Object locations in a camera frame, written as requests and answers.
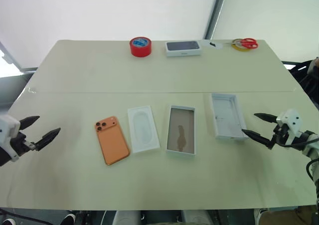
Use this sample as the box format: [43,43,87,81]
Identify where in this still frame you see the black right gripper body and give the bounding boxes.
[267,123,290,150]

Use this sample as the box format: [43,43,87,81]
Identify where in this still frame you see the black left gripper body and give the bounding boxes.
[11,131,38,158]

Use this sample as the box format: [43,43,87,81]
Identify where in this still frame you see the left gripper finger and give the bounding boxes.
[19,115,40,132]
[34,127,61,152]

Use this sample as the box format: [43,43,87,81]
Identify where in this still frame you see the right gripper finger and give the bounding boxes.
[253,113,278,124]
[241,128,272,150]

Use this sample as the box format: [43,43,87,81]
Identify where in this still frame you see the white phone box lid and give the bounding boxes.
[211,93,249,141]

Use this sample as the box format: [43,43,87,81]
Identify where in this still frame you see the orange smartphone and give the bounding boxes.
[94,115,131,166]

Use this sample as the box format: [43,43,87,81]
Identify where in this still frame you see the white box insert tray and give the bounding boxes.
[127,105,160,154]

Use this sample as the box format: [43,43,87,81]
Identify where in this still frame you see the white phone box base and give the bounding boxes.
[166,105,198,160]

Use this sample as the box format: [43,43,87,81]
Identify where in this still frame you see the white box with dark phone print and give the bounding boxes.
[164,40,203,59]

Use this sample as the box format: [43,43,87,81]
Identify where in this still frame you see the black equipment behind table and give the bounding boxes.
[281,57,319,93]

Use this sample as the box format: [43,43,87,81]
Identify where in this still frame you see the yellow tape roll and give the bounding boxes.
[231,38,247,52]

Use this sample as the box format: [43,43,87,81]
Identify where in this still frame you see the white shoe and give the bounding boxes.
[253,208,269,225]

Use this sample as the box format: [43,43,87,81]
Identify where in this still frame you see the brown trouser leg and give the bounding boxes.
[259,206,319,225]

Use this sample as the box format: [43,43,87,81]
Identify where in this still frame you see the white rounded shape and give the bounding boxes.
[180,210,215,225]
[114,210,141,225]

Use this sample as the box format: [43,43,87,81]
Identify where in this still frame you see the red tape roll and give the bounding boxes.
[129,36,154,58]

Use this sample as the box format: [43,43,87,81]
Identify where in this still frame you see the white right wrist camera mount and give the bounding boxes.
[276,108,304,146]

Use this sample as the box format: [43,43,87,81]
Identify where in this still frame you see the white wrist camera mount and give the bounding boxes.
[0,114,21,163]
[276,108,304,146]

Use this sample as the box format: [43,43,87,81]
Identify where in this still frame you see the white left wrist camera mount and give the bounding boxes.
[0,114,21,163]

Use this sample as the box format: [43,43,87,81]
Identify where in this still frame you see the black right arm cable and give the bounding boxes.
[275,134,319,149]

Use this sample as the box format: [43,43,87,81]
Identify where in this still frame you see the white window frame bracket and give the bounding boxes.
[0,41,23,73]

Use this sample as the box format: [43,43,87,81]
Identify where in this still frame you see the red-handled scissors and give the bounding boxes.
[225,37,259,49]

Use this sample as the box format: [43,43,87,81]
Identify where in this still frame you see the grey metal post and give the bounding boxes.
[203,0,230,40]

